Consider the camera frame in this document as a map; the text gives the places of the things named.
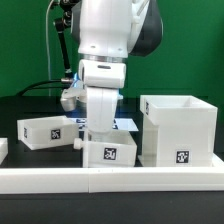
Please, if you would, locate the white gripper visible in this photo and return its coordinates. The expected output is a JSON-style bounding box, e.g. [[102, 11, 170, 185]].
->
[[86, 87, 118, 134]]

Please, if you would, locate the white drawer box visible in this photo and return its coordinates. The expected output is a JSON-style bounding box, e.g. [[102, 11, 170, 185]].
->
[[17, 116, 79, 150], [74, 130, 137, 168]]

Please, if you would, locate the white drawer cabinet frame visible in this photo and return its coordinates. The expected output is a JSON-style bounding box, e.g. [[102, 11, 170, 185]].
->
[[139, 95, 218, 167]]

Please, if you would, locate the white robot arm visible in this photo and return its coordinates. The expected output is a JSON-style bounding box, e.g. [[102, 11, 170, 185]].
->
[[71, 0, 163, 134]]

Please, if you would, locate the fiducial marker sheet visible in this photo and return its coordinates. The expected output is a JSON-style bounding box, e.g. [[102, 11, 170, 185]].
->
[[72, 118, 138, 132]]

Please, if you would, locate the white left fence block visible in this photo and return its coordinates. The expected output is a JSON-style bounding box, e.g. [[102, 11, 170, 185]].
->
[[0, 138, 8, 165]]

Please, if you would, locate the black cable bundle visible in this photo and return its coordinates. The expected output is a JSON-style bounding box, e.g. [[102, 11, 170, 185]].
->
[[15, 78, 74, 98]]

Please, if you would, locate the grey thin cable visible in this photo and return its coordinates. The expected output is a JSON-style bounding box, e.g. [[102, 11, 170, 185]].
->
[[45, 0, 56, 98]]

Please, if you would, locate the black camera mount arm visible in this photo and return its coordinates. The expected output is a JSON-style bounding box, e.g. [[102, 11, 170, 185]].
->
[[54, 0, 81, 78]]

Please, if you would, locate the white front fence rail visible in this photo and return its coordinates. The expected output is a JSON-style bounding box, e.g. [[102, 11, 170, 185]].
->
[[0, 167, 224, 194]]

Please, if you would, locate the white fence rail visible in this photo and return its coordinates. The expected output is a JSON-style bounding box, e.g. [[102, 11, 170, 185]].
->
[[212, 155, 224, 167], [0, 167, 224, 194]]

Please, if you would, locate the white right fence rail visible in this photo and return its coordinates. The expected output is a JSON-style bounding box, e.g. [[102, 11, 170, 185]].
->
[[212, 155, 224, 167]]

